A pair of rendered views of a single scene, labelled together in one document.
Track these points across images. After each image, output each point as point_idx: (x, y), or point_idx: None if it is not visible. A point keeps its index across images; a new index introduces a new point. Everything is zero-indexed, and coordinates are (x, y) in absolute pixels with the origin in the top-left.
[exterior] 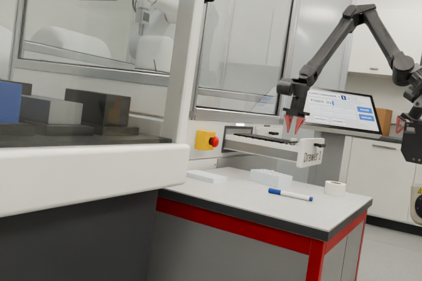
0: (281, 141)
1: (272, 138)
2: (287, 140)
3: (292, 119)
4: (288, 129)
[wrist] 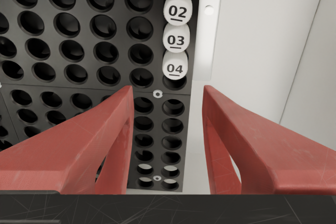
0: (161, 182)
1: (27, 65)
2: (150, 69)
3: (91, 155)
4: (130, 126)
